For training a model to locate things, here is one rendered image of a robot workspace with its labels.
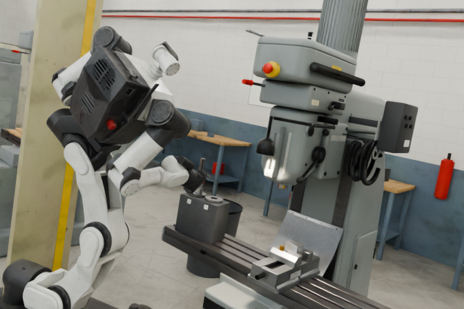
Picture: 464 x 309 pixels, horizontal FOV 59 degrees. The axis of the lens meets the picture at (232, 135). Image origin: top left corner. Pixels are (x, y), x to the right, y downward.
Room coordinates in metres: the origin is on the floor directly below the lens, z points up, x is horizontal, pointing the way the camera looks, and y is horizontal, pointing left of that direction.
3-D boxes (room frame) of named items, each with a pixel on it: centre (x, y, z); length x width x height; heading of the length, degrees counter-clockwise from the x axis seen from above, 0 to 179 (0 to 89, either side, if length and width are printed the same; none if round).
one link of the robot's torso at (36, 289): (1.68, 0.62, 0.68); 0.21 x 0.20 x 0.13; 69
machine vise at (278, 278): (1.66, -0.32, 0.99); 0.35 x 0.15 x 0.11; 141
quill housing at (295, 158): (1.75, -0.26, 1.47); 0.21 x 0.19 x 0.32; 51
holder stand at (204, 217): (1.97, 0.08, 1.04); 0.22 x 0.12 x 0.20; 60
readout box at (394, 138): (1.77, -0.70, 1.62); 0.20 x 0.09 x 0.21; 141
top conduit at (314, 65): (1.68, -0.39, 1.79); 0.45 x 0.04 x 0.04; 141
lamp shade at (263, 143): (1.60, -0.14, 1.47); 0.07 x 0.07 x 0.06
